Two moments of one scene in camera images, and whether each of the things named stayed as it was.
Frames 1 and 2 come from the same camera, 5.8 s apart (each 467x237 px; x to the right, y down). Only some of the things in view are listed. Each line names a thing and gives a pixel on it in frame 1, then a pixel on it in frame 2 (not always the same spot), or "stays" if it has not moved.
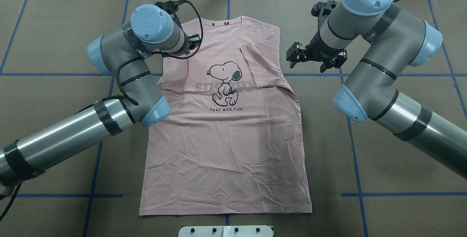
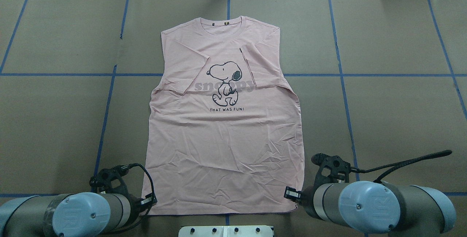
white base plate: (226, 231) stays
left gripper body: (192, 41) to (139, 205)
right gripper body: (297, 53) to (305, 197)
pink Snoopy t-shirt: (233, 143) stays
